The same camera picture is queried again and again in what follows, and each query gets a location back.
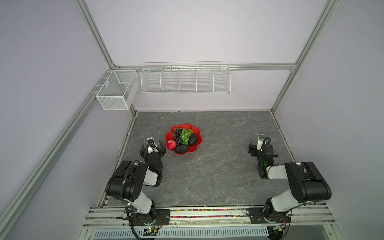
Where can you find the white vent grille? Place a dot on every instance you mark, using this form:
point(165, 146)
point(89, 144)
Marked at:
point(182, 233)

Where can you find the green grape bunch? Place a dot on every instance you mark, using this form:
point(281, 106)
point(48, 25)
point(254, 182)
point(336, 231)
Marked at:
point(186, 134)

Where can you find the dark avocado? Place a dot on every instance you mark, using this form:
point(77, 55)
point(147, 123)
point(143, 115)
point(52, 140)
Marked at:
point(181, 149)
point(193, 139)

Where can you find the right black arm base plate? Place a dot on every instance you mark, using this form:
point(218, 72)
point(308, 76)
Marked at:
point(258, 215)

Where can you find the red flower-shaped fruit bowl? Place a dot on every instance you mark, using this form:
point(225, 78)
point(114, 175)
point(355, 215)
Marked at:
point(169, 136)

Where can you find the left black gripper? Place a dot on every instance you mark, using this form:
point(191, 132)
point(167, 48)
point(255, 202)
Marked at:
point(144, 153)

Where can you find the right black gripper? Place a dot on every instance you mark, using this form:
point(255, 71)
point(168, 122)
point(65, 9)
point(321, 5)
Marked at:
point(253, 149)

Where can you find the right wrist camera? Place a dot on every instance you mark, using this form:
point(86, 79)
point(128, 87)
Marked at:
point(261, 138)

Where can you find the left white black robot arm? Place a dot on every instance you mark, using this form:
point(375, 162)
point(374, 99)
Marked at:
point(126, 183)

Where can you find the red apple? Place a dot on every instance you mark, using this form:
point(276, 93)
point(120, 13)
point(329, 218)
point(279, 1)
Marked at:
point(171, 145)

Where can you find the aluminium front rail frame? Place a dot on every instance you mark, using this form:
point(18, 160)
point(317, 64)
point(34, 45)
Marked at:
point(311, 222)

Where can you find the dark purple grape bunch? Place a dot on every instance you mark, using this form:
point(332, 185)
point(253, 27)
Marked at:
point(177, 136)

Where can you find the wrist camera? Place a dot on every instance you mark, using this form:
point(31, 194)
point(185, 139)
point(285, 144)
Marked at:
point(261, 138)
point(151, 145)

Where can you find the long white wire basket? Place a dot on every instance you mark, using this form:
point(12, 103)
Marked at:
point(186, 78)

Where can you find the small white mesh basket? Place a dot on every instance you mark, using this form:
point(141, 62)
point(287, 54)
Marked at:
point(118, 90)

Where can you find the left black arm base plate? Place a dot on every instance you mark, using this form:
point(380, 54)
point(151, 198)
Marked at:
point(158, 217)

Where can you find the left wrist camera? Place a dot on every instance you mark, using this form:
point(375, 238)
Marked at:
point(151, 145)

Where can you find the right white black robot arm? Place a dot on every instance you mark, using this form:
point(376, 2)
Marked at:
point(306, 183)

